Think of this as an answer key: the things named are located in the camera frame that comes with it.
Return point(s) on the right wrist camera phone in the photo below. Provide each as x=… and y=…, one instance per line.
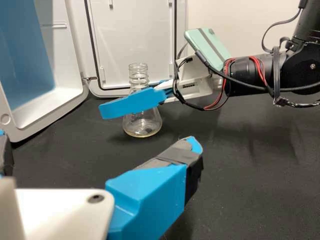
x=210, y=45

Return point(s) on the white incubator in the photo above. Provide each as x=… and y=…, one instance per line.
x=27, y=57

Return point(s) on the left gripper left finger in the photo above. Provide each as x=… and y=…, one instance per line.
x=5, y=155

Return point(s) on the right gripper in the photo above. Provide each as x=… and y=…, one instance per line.
x=197, y=86

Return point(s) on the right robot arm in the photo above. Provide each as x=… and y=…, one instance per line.
x=262, y=72

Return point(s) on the incubator door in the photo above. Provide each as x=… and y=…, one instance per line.
x=137, y=37

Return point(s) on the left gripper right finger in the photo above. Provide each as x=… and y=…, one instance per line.
x=155, y=190

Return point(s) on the clear flask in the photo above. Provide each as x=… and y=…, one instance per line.
x=142, y=123

